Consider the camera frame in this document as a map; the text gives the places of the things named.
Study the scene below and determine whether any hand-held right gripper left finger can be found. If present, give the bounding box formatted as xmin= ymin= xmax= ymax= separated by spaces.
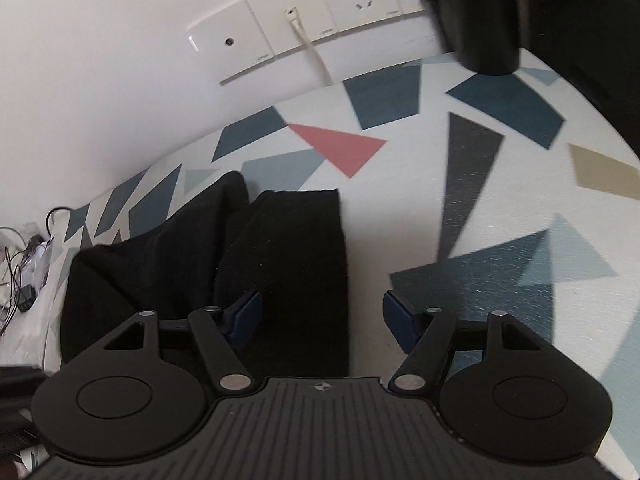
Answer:
xmin=102 ymin=290 xmax=263 ymax=396

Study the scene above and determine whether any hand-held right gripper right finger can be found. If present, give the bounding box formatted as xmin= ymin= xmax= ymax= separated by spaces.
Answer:
xmin=384 ymin=291 xmax=543 ymax=396

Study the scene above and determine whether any black knit sweater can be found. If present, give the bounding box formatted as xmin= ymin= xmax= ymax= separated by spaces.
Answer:
xmin=60 ymin=170 xmax=350 ymax=379

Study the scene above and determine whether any black bottle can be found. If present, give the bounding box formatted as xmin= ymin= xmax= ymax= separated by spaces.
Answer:
xmin=417 ymin=0 xmax=527 ymax=77

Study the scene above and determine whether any black box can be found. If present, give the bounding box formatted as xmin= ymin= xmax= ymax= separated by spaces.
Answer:
xmin=520 ymin=0 xmax=640 ymax=152

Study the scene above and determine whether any bundle of black cables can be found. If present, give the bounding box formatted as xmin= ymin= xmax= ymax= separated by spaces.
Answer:
xmin=0 ymin=205 xmax=74 ymax=337

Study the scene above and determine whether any white wall plate small hole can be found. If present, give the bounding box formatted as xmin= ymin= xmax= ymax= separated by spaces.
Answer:
xmin=187 ymin=0 xmax=277 ymax=86

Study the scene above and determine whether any white cable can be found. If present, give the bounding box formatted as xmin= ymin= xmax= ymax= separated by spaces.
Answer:
xmin=284 ymin=7 xmax=334 ymax=87

